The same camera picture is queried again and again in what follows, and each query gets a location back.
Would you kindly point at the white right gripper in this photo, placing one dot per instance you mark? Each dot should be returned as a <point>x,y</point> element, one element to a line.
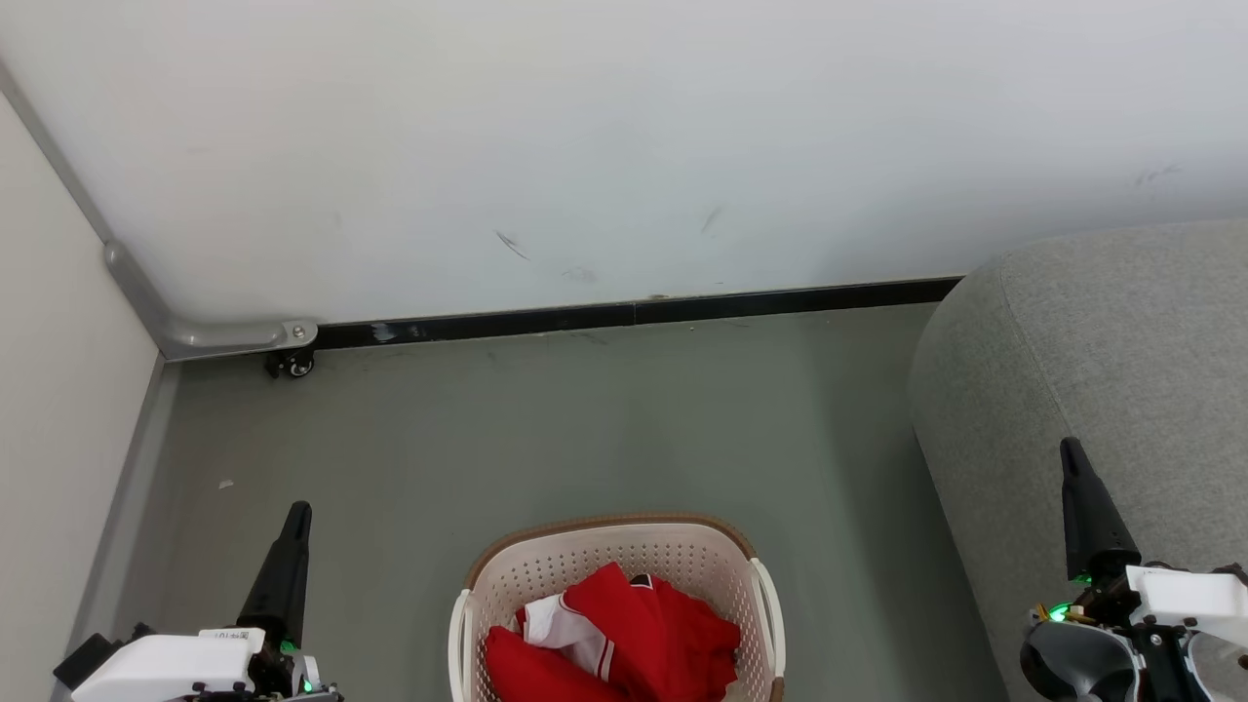
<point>1189,593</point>

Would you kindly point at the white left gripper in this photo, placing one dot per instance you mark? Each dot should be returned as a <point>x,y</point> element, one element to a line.
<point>166,668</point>

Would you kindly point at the red jersey with lettering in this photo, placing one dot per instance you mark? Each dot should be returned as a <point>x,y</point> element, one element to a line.
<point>663,634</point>

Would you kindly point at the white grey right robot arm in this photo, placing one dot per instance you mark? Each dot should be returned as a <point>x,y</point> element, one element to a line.
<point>1072,663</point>

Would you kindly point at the grey fabric sofa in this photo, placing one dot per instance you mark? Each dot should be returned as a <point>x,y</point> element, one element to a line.
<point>1102,341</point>

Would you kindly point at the grey floor skirting strip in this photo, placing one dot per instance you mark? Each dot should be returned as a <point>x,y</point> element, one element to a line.
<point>122,526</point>

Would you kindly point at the small black caster wheel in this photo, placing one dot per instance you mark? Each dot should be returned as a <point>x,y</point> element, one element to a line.
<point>292,364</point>

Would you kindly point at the cream perforated laundry basket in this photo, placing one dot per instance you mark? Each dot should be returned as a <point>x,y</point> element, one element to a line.
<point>624,546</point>

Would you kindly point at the black baseboard strip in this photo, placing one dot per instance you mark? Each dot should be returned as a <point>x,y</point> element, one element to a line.
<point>682,310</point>

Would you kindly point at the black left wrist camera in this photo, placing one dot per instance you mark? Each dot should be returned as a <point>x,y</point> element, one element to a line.
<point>83,661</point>

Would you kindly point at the grey metal frame rail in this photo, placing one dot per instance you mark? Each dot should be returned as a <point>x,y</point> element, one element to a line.
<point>210,336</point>

